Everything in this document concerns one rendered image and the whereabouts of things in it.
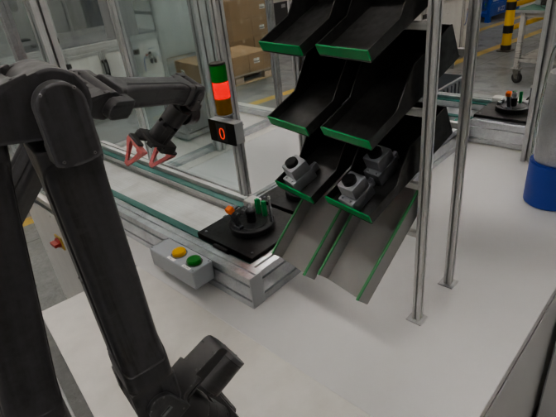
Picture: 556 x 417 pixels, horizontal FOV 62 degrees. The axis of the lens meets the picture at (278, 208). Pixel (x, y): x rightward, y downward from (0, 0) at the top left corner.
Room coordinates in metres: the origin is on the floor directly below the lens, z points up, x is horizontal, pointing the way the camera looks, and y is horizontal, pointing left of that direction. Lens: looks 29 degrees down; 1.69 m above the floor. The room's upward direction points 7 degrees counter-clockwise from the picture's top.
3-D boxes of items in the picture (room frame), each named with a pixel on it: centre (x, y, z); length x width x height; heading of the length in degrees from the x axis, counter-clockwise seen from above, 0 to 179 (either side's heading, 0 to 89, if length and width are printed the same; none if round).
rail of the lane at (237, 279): (1.29, 0.38, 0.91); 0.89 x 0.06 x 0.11; 44
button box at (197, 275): (1.11, 0.30, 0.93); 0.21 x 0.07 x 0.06; 44
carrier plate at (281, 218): (1.20, 0.08, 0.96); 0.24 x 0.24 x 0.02; 44
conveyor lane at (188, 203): (1.43, 0.27, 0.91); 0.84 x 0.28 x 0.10; 44
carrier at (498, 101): (1.92, -1.08, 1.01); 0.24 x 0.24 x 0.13; 44
